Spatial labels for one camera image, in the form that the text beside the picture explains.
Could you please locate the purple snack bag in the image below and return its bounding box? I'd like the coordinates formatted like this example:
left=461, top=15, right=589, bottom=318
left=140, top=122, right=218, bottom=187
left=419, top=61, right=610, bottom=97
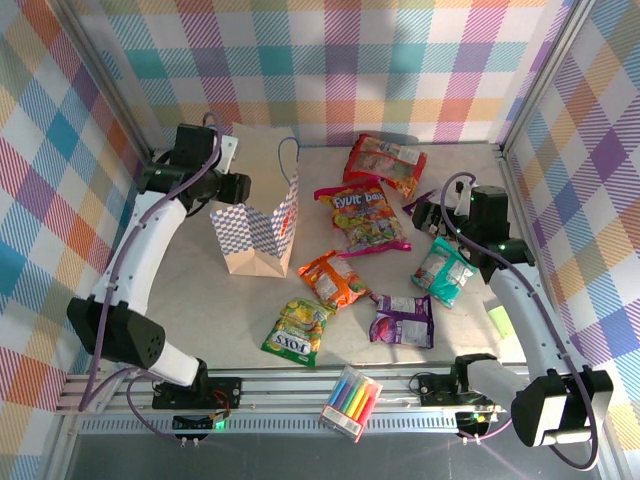
left=402, top=188, right=441, bottom=217
left=368, top=293, right=435, bottom=350

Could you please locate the teal snack bag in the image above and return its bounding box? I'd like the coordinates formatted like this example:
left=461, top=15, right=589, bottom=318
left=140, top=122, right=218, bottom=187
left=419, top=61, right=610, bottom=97
left=410, top=236, right=480, bottom=308

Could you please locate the black left controller box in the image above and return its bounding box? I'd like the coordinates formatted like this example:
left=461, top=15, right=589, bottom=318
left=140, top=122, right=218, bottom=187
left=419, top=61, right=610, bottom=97
left=171, top=413, right=215, bottom=432

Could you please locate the pink-edged fruit balls candy bag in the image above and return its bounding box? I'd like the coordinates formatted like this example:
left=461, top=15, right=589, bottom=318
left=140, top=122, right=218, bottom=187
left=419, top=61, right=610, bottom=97
left=313, top=183, right=414, bottom=260

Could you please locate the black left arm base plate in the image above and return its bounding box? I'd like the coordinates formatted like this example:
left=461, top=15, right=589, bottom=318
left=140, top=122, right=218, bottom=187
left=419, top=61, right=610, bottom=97
left=151, top=375, right=245, bottom=410

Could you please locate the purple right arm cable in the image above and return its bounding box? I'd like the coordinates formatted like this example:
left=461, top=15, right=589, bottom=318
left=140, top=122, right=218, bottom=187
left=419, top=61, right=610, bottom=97
left=439, top=171, right=601, bottom=472

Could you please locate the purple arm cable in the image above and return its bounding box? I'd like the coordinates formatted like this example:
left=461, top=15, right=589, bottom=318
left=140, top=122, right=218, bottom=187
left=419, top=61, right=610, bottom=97
left=439, top=171, right=601, bottom=472
left=78, top=110, right=224, bottom=445

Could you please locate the green Fox's candy bag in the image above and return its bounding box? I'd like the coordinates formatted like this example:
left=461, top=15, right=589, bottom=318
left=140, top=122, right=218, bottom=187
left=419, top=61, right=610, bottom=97
left=260, top=297, right=336, bottom=369

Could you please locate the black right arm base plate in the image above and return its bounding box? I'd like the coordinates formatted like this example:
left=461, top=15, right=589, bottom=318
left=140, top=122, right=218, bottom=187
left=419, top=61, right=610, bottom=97
left=417, top=373, right=511, bottom=407

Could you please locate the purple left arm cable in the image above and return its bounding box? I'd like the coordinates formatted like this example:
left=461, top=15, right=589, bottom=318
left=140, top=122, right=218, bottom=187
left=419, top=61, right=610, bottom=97
left=78, top=110, right=224, bottom=445

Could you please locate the blue checkered paper bag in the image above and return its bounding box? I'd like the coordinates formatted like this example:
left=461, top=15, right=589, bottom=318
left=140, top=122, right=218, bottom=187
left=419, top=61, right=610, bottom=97
left=209, top=122, right=301, bottom=279

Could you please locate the aluminium left frame post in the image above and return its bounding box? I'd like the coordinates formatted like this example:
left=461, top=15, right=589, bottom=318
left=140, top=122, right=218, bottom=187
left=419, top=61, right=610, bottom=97
left=49, top=0, right=154, bottom=161

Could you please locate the red snack bag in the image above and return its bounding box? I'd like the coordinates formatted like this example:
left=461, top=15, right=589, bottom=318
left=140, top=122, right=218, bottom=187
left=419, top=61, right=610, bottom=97
left=342, top=133, right=429, bottom=201

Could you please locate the aluminium side table rail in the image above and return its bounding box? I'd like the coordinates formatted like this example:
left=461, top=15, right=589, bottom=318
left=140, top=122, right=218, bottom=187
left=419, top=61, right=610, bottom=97
left=499, top=144, right=604, bottom=384

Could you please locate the pack of coloured markers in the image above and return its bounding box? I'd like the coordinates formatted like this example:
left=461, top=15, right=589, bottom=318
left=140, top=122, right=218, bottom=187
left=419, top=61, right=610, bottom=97
left=319, top=364, right=385, bottom=444

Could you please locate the perforated grey cable duct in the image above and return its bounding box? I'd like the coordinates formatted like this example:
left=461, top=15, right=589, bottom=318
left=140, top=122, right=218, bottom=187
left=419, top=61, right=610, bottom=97
left=79, top=416, right=461, bottom=435

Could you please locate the black controller box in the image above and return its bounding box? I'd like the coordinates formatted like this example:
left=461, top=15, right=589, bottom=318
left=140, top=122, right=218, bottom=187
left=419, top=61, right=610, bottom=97
left=455, top=409, right=496, bottom=436
left=171, top=413, right=215, bottom=432

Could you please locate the black right controller box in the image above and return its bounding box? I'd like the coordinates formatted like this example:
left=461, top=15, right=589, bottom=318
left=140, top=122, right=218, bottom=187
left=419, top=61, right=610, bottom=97
left=455, top=409, right=496, bottom=436

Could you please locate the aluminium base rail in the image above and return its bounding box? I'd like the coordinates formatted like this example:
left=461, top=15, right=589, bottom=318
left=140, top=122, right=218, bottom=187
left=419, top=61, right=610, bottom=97
left=53, top=366, right=610, bottom=416

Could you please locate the orange snack bag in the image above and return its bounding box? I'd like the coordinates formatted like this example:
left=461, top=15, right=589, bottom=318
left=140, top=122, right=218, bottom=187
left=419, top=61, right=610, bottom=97
left=297, top=249, right=374, bottom=312

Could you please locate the aluminium right frame post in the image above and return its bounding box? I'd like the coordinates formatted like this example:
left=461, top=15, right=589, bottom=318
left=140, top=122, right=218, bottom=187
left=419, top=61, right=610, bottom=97
left=499, top=0, right=599, bottom=154

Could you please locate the green sticky note pad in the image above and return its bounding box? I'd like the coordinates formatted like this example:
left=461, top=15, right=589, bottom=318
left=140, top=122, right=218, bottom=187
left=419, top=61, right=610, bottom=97
left=487, top=305, right=514, bottom=339

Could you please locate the aluminium frame post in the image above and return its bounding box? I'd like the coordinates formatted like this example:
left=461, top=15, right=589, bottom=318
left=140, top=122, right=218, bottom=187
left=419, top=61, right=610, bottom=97
left=49, top=0, right=154, bottom=161
left=499, top=0, right=599, bottom=154

